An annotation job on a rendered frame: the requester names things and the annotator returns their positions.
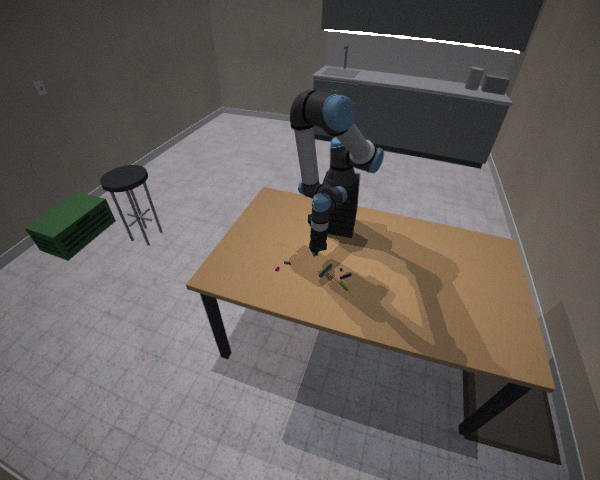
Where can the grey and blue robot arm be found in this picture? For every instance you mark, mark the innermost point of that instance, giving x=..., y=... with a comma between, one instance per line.
x=330, y=112

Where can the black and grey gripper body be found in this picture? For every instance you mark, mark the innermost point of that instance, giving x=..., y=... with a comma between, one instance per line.
x=318, y=235

